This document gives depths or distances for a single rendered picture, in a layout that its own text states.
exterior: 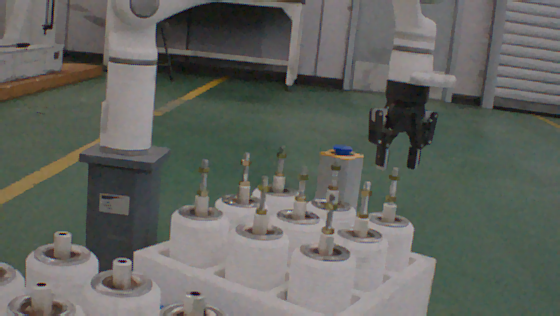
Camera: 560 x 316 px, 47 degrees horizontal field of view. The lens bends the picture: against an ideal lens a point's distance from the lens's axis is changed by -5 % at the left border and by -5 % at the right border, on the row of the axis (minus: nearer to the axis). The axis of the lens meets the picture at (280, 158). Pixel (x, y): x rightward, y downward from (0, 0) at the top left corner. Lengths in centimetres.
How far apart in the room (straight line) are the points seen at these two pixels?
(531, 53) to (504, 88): 41
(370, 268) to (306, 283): 14
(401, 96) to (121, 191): 54
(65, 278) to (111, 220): 44
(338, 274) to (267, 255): 12
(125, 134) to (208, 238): 29
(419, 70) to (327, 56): 506
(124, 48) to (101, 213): 31
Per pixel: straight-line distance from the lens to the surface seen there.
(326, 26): 616
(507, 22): 631
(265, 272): 103
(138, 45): 127
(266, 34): 619
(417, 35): 113
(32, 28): 466
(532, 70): 639
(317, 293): 97
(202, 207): 111
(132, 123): 127
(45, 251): 92
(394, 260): 118
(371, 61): 618
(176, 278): 108
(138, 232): 130
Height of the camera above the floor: 58
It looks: 12 degrees down
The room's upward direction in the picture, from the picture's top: 6 degrees clockwise
